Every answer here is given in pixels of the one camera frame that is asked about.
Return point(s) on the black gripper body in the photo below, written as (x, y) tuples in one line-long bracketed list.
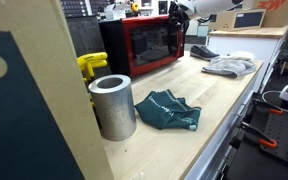
[(178, 13)]

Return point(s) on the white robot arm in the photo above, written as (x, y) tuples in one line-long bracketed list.
[(210, 6)]

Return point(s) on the yellow background tool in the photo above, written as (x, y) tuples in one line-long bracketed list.
[(135, 6)]

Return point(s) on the dark sneaker shoe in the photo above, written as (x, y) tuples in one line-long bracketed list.
[(203, 52)]

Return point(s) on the cardboard box dark label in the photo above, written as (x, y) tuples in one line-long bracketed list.
[(242, 19)]

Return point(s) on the white cabinet wooden top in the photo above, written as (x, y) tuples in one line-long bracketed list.
[(244, 43)]

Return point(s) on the black microwave body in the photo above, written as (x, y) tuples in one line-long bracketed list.
[(112, 46)]

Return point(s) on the grey towel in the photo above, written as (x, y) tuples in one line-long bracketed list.
[(230, 65)]

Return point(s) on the dark small-parts drawer cabinet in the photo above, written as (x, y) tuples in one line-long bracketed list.
[(74, 7), (99, 5)]

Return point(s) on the black back panel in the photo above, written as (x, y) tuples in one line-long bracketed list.
[(85, 36)]

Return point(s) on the dark green cloth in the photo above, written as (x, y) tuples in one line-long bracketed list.
[(167, 111)]

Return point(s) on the cardboard box red print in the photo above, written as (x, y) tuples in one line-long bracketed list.
[(277, 10)]

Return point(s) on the yellow plastic clamp tool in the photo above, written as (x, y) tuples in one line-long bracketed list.
[(90, 63)]

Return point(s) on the aluminium hollow cylinder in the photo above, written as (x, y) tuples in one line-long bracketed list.
[(114, 110)]

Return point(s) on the black clamp orange tip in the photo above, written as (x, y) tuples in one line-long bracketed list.
[(260, 135), (270, 108)]

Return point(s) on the black perforated board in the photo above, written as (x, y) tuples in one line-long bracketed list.
[(284, 136)]

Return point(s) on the large cardboard box blue print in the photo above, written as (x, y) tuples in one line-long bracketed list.
[(34, 100)]

